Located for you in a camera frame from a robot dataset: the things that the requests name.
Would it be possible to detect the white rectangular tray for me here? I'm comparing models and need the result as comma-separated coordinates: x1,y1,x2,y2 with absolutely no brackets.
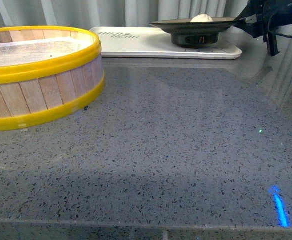
90,26,242,60

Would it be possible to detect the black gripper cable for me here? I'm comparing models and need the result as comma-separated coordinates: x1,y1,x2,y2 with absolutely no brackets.
273,29,292,40

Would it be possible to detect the yellow rimmed bamboo steamer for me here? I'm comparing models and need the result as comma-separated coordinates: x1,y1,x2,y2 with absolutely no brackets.
0,26,105,131

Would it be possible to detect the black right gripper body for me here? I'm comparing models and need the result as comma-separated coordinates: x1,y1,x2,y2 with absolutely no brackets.
234,0,292,57

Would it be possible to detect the beige plate with black rim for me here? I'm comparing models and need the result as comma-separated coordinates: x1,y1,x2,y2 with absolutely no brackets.
149,17,245,49

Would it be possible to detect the white steamed bun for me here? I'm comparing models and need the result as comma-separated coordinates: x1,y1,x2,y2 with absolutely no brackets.
190,14,214,23

